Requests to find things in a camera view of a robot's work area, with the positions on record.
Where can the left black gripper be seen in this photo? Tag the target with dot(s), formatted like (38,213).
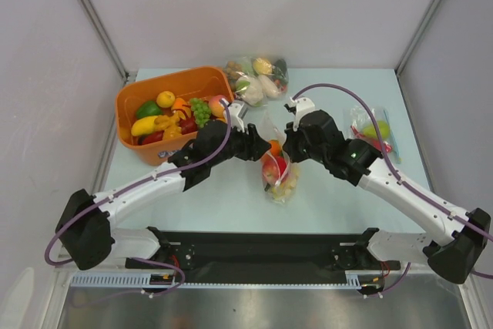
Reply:
(253,146)

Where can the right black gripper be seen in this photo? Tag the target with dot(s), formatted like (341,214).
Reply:
(299,143)

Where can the fake orange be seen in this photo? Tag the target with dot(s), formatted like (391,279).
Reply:
(275,148)

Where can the red fake apple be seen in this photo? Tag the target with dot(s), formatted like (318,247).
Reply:
(273,169)

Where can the zip bag of fruit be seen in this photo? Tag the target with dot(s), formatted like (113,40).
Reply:
(282,192)

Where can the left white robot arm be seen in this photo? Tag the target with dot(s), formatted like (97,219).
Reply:
(89,225)

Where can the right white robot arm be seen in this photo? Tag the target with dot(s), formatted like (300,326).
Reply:
(452,239)

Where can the zip bag with pear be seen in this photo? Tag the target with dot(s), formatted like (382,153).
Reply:
(358,125)

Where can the fake peach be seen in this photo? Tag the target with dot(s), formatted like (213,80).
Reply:
(216,107)

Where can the green fake grapes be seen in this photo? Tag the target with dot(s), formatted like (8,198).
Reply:
(201,111)

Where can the zip bag of vegetables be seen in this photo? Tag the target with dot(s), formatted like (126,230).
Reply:
(254,80)

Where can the yellow fake lemon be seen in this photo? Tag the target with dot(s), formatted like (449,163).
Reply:
(165,99)

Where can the yellow fake mango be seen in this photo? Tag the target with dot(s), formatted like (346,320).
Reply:
(144,126)

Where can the green fake bell pepper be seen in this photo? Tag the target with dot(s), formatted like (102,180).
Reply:
(149,108)

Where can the orange plastic bin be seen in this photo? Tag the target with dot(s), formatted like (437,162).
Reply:
(176,125)

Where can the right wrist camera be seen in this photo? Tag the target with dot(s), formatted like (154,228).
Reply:
(299,107)

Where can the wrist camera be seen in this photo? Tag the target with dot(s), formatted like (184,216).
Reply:
(299,107)
(234,113)

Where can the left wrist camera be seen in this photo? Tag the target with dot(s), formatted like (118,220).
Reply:
(234,113)

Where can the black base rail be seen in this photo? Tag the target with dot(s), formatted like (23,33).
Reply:
(267,257)

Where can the white cable duct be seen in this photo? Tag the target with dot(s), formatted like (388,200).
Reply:
(154,283)

